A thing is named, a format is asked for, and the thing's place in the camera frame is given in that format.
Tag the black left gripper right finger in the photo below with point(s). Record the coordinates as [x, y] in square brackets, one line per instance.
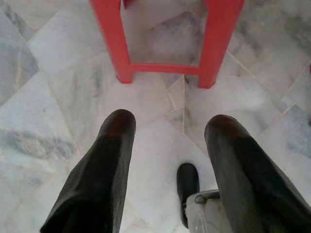
[250, 187]

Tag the black left robot foot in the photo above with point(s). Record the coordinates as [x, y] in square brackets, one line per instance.
[188, 177]

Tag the red plastic stool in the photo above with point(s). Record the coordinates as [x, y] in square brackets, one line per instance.
[111, 36]

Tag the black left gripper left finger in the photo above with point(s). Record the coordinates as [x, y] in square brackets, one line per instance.
[102, 177]

